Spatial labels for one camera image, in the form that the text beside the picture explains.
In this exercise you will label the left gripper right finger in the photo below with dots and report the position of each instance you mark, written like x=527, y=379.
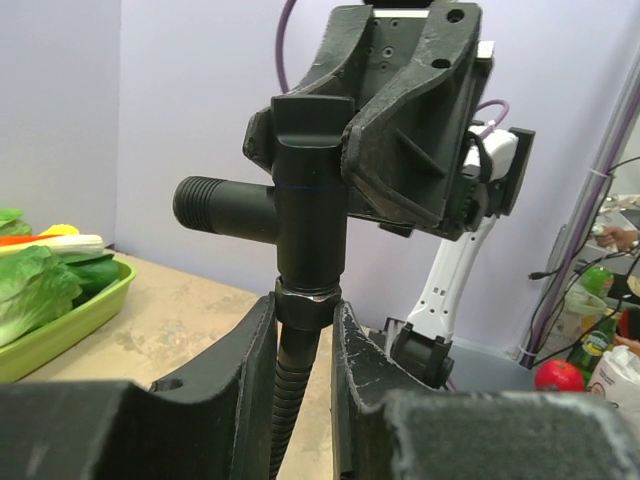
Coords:
x=388, y=425

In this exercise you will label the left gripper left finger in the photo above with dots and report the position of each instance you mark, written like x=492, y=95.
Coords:
x=208, y=419

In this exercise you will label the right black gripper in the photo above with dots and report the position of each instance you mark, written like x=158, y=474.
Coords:
x=405, y=65

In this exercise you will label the black T-shaped fitting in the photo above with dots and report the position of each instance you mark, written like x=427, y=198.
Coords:
x=304, y=212

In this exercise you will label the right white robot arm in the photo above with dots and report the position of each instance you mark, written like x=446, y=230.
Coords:
x=382, y=128

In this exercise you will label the red apple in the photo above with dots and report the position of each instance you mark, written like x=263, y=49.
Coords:
x=558, y=375

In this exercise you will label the dark green leafy vegetable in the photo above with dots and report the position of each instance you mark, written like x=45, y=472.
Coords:
x=95, y=272

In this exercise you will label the green vegetable tray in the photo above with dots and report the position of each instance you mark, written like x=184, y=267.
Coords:
x=34, y=350

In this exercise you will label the green glass bottle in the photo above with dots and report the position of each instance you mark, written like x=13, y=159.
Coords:
x=593, y=344

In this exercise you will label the green celery stalk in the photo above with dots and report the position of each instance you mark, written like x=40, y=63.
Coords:
x=61, y=244

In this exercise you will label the napa cabbage in front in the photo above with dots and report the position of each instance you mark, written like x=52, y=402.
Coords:
x=37, y=287

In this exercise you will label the napa cabbage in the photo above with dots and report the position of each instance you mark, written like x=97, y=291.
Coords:
x=12, y=224
x=37, y=287

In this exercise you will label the yellow pepper piece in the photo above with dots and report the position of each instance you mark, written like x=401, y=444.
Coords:
x=60, y=230

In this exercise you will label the napa cabbage at back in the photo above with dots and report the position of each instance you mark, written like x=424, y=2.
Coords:
x=12, y=224

